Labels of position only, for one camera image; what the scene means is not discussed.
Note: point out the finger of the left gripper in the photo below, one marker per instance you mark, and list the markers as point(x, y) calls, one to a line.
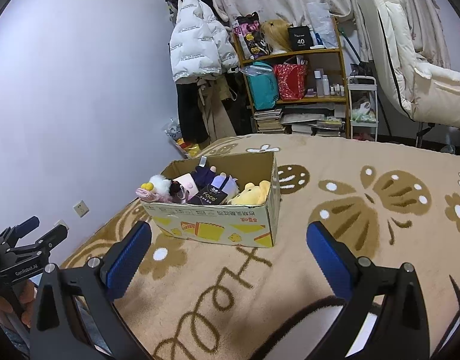
point(11, 235)
point(46, 243)

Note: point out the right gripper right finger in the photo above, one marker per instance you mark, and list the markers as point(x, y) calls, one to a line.
point(400, 331)

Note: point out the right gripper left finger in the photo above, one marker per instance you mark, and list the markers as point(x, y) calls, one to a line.
point(58, 331)

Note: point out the pink towel roll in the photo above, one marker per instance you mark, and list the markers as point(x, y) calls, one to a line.
point(146, 195)

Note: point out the white fluffy chick plush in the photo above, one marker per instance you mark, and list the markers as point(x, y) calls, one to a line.
point(167, 189)

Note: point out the pink square plush cushion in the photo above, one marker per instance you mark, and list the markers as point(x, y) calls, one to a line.
point(188, 187)

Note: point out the black tissue pack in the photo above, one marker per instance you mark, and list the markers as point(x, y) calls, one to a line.
point(209, 195)

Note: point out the yellow Pooh plush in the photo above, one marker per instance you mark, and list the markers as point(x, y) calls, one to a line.
point(252, 195)

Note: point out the purple plush doll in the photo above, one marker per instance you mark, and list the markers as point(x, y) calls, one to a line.
point(204, 176)

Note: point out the person's left hand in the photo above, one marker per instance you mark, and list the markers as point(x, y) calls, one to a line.
point(27, 297)

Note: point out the beige patterned carpet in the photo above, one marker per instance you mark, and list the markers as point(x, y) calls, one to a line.
point(261, 294)

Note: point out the open cardboard box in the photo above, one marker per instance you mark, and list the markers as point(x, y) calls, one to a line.
point(225, 224)

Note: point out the plastic bag of toys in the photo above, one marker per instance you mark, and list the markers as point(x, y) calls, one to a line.
point(173, 131)

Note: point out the black hanging coat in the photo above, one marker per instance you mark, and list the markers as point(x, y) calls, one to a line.
point(191, 120)

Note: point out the white trolley cart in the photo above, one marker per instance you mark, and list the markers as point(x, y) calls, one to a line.
point(363, 108)

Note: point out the white duvet on rack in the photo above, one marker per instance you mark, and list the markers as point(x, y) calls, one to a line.
point(418, 89)

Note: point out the stack of books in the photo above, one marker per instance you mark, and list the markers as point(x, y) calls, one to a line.
point(269, 121)

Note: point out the beige hanging coat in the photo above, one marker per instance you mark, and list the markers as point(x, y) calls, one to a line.
point(212, 93)

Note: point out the wooden shelf unit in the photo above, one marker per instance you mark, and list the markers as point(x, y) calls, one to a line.
point(324, 107)

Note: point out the teal bag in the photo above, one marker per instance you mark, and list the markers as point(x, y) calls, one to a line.
point(262, 84)

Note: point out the white puffer jacket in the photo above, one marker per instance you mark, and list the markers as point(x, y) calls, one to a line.
point(200, 44)

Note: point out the red gift bag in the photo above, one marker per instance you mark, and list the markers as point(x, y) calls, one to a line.
point(290, 80)

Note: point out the black box marked 40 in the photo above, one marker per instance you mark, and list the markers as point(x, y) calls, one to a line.
point(300, 38)

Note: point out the blonde wig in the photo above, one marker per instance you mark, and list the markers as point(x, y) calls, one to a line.
point(275, 32)

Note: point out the upper wall socket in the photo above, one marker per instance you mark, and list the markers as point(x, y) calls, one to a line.
point(81, 208)

